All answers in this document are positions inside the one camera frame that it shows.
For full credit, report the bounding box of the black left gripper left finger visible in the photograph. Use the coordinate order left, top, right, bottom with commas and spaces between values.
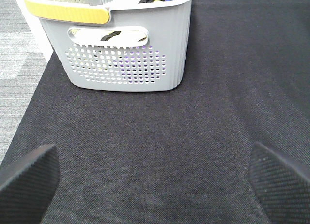
0, 144, 60, 224

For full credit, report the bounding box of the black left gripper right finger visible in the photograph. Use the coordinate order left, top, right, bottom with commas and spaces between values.
248, 142, 310, 224

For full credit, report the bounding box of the black table cloth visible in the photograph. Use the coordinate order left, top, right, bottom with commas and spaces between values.
2, 0, 310, 224

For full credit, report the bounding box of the grey perforated basket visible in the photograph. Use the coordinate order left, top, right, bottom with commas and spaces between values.
23, 0, 193, 92

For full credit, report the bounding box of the white cloth with black strap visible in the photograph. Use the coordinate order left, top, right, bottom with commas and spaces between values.
68, 0, 165, 47

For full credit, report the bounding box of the yellow basket handle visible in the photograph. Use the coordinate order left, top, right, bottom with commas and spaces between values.
24, 0, 110, 24

